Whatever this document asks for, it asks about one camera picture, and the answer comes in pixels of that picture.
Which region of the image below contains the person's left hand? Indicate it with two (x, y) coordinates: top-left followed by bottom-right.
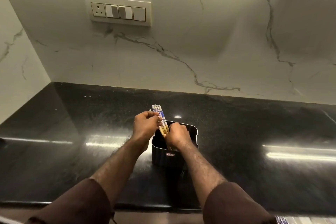
(131, 111), (163, 146)

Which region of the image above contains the person's right hand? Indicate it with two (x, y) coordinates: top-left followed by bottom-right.
(164, 122), (193, 151)

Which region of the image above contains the blue patterned bamboo chopstick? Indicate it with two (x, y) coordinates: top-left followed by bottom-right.
(156, 104), (168, 134)
(151, 105), (165, 138)
(154, 104), (167, 137)
(159, 105), (170, 133)

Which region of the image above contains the person's right forearm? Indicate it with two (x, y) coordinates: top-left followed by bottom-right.
(176, 143), (228, 209)

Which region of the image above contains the person's left forearm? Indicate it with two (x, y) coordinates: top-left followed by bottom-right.
(90, 138), (151, 207)

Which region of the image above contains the black plastic utensil holder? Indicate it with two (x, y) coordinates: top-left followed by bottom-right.
(151, 120), (198, 171)

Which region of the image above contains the brown shirt sleeve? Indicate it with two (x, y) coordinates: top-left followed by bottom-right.
(202, 181), (277, 224)
(25, 178), (113, 224)

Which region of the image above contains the blue patterned white object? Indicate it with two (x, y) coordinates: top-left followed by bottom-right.
(275, 216), (336, 224)

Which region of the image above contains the cream wall switch panel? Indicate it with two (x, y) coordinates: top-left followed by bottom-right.
(84, 0), (152, 27)

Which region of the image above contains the white blank switch plate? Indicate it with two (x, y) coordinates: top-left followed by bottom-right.
(132, 7), (146, 22)

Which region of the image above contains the white rocker switch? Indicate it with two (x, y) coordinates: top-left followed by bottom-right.
(105, 4), (120, 19)
(119, 5), (134, 20)

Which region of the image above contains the white wall socket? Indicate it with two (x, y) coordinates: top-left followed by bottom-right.
(90, 2), (107, 18)

